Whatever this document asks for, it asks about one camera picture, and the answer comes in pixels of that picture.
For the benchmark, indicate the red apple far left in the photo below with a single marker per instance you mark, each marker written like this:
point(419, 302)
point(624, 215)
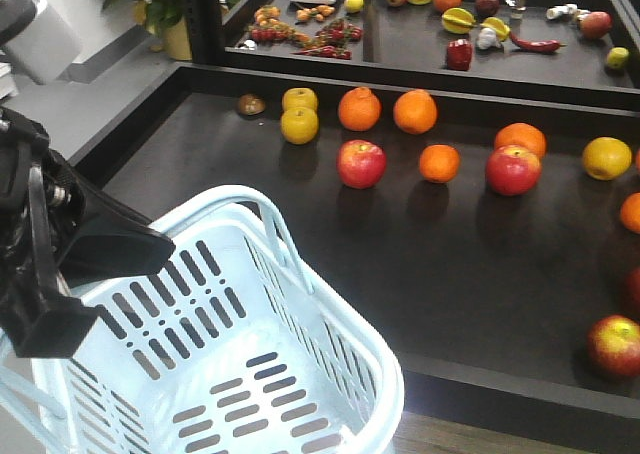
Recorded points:
point(361, 164)

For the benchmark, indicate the small yellow-green lime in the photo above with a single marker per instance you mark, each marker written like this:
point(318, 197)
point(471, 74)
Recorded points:
point(617, 58)

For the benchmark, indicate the red chili pepper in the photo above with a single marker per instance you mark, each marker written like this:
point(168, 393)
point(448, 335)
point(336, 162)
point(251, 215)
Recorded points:
point(538, 47)

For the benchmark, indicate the red apple front lower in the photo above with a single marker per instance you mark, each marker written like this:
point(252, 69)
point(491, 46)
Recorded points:
point(613, 346)

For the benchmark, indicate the yellow starfruit front right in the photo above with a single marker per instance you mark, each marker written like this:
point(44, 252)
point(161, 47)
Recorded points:
point(500, 27)

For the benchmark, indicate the light blue plastic basket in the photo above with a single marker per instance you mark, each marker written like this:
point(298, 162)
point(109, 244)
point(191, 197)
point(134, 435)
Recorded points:
point(235, 346)

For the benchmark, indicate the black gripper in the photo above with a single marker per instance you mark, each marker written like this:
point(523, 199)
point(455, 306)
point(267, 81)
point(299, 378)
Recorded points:
point(69, 228)

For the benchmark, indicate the dark purple fruit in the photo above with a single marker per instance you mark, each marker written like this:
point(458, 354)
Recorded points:
point(486, 8)

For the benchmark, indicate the red bell pepper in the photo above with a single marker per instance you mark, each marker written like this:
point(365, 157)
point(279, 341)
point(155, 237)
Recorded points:
point(459, 54)

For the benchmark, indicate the brown mushroom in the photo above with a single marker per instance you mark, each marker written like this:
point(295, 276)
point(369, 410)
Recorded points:
point(250, 105)

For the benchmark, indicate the white garlic bulb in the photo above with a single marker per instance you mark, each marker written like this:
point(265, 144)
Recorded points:
point(487, 38)

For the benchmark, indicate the yellow citrus fruit right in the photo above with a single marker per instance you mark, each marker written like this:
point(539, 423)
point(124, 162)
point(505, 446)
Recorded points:
point(606, 158)

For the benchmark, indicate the potted green plant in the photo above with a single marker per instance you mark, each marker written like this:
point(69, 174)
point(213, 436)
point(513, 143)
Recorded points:
point(164, 19)

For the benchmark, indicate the black steel shelf post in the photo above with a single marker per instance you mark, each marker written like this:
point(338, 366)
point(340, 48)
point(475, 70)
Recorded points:
point(204, 26)

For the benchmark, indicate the red apple near right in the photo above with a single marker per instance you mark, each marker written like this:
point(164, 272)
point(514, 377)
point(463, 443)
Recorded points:
point(512, 170)

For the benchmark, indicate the red apple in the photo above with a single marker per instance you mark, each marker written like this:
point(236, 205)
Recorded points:
point(632, 292)
point(613, 346)
point(512, 170)
point(361, 164)

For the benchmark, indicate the orange front right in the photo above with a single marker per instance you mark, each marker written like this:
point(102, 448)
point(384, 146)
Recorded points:
point(629, 213)

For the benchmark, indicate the orange back left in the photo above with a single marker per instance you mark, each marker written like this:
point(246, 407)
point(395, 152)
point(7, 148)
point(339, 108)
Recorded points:
point(359, 109)

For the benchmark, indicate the red pomegranate middle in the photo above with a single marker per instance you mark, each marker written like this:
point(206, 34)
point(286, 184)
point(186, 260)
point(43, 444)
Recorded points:
point(595, 25)

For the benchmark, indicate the small yellow lemon back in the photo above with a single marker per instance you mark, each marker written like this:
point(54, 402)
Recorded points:
point(353, 6)

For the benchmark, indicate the orange back right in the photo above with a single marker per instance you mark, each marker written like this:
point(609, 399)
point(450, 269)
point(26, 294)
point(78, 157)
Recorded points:
point(415, 112)

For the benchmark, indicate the cherry tomatoes and chilies pile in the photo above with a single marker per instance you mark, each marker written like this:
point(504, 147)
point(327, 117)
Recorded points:
point(315, 32)

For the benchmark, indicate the small orange middle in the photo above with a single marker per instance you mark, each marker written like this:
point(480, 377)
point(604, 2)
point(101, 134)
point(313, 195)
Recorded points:
point(439, 163)

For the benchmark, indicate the yellow starfruit front left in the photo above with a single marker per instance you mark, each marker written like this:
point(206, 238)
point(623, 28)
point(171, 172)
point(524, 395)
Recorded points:
point(458, 20)

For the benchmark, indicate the red apple front right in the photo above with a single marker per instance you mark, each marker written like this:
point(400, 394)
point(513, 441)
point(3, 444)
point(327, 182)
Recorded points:
point(632, 292)

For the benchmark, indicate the orange behind apple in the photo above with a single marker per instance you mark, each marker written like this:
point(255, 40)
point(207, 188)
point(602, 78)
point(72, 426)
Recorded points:
point(524, 135)

